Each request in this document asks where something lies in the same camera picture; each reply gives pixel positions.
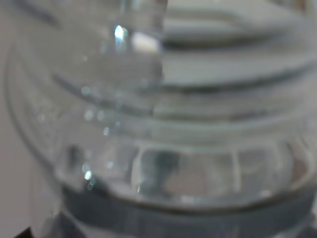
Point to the clear plastic water bottle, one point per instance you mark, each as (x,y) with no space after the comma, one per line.
(180,104)

